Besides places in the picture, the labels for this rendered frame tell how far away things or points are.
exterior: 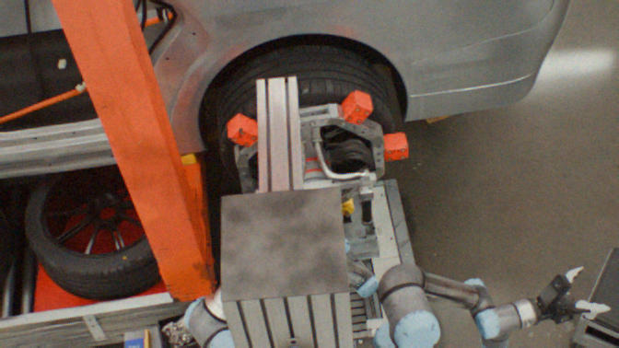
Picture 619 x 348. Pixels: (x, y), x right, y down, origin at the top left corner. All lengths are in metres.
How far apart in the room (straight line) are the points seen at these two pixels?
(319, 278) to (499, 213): 2.60
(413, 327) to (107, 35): 1.07
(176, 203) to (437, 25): 1.10
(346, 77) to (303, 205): 1.46
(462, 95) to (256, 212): 1.84
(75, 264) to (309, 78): 1.22
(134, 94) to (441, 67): 1.30
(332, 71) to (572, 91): 1.83
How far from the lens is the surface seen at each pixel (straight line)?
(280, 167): 1.94
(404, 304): 2.40
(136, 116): 2.65
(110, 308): 3.76
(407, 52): 3.35
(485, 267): 4.16
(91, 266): 3.74
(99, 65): 2.50
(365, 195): 3.21
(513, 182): 4.43
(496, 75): 3.56
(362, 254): 4.01
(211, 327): 2.89
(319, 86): 3.22
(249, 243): 1.84
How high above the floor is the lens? 3.58
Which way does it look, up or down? 54 degrees down
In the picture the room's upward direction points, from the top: 7 degrees counter-clockwise
